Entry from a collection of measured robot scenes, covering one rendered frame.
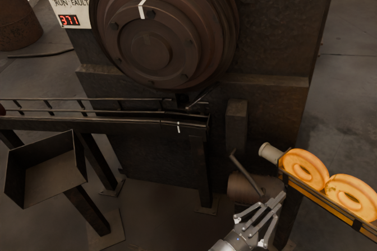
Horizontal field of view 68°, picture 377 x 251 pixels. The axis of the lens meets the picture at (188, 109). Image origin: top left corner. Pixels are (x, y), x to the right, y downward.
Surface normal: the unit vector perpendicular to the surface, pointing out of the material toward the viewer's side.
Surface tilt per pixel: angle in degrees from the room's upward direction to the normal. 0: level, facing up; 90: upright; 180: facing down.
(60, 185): 5
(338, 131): 0
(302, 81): 0
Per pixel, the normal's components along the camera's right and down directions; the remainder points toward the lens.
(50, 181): -0.19, -0.68
